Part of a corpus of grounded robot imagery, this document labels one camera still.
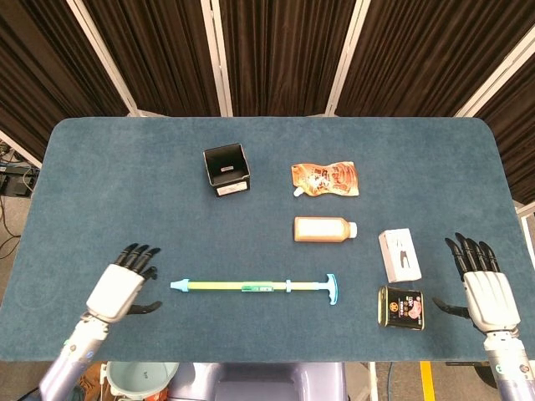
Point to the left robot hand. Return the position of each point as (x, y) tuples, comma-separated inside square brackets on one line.
[(119, 288)]

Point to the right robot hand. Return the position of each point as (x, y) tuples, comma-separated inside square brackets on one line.
[(489, 296)]

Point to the clear plastic syringe barrel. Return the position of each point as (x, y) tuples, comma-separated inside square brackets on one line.
[(179, 285)]

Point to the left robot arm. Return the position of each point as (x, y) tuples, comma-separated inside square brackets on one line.
[(71, 355)]

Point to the black gold tin can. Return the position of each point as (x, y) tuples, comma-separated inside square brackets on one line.
[(401, 309)]

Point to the pale green bucket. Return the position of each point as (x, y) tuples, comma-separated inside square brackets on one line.
[(142, 376)]

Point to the blue felt table mat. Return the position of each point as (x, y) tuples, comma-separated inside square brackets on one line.
[(125, 188)]

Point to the white carton box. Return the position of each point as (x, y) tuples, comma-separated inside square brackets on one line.
[(397, 255)]

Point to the white table leg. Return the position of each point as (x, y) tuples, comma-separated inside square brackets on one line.
[(373, 382)]

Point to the dark curtain screen panel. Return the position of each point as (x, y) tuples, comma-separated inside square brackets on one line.
[(418, 54), (284, 54), (159, 54), (514, 138), (42, 62)]

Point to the black open cardboard box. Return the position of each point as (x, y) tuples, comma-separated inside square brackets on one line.
[(225, 167)]

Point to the orange juice bottle white cap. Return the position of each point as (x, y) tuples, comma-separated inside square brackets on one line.
[(322, 229)]

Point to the orange spouted food pouch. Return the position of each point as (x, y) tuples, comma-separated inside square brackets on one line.
[(330, 177)]

